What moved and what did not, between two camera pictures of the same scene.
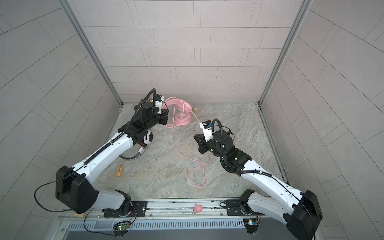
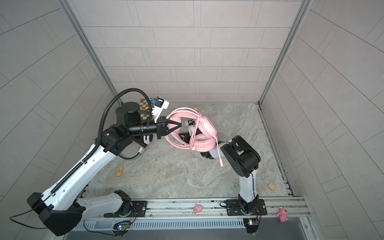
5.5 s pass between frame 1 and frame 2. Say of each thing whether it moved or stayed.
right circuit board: stayed
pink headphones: moved
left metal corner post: stayed
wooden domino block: stayed
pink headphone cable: moved
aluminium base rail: stayed
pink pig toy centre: stayed
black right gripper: moved
